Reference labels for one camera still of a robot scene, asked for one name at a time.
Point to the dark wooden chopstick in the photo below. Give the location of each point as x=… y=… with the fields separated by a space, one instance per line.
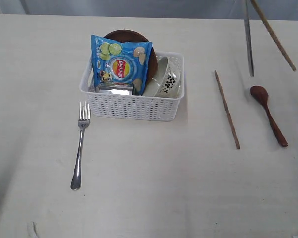
x=227 y=111

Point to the silver metal fork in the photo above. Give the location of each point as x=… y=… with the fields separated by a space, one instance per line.
x=83 y=123

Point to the reddish brown wooden spoon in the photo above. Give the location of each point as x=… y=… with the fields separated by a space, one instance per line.
x=260 y=94

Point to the silver table knife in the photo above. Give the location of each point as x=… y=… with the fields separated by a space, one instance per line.
x=248 y=39

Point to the light wooden chopstick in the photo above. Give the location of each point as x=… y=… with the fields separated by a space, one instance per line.
x=272 y=34

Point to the white floral ceramic bowl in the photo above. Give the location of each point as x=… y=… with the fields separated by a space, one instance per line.
x=166 y=81

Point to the white perforated plastic basket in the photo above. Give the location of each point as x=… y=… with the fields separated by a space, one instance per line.
x=134 y=107

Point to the blue Lays chips bag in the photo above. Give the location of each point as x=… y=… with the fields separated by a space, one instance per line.
x=116 y=62

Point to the brown wooden plate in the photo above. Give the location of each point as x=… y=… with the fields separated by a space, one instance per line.
x=132 y=36

